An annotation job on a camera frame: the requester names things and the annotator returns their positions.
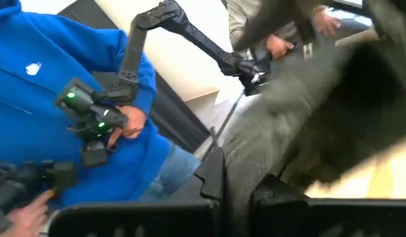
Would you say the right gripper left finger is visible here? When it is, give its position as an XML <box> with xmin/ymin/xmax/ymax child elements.
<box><xmin>49</xmin><ymin>146</ymin><xmax>226</xmax><ymax>237</ymax></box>

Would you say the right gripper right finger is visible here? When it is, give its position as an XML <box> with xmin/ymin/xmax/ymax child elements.
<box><xmin>250</xmin><ymin>174</ymin><xmax>406</xmax><ymax>237</ymax></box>

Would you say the charcoal baseball cap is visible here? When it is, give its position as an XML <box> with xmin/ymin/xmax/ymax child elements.
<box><xmin>222</xmin><ymin>0</ymin><xmax>406</xmax><ymax>237</ymax></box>

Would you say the person's hand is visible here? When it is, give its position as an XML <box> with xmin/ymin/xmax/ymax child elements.
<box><xmin>264</xmin><ymin>32</ymin><xmax>295</xmax><ymax>61</ymax></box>
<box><xmin>0</xmin><ymin>189</ymin><xmax>56</xmax><ymax>237</ymax></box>
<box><xmin>107</xmin><ymin>105</ymin><xmax>148</xmax><ymax>149</ymax></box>
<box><xmin>313</xmin><ymin>8</ymin><xmax>342</xmax><ymax>38</ymax></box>

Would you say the person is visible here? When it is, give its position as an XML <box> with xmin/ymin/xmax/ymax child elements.
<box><xmin>0</xmin><ymin>0</ymin><xmax>203</xmax><ymax>237</ymax></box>
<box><xmin>227</xmin><ymin>0</ymin><xmax>381</xmax><ymax>63</ymax></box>

